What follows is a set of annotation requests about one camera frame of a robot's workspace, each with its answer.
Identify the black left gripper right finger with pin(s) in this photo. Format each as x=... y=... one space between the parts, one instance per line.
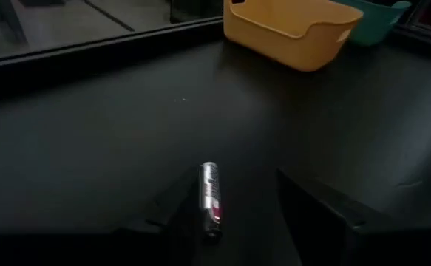
x=366 y=247

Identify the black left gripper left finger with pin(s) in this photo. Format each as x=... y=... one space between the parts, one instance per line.
x=89 y=251

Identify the silver battery with red print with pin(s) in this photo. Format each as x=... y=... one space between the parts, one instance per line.
x=211 y=201

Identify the yellow plastic bin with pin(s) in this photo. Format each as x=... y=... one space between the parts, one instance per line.
x=292 y=37

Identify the teal plastic bin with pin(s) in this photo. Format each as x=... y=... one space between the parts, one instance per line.
x=374 y=22

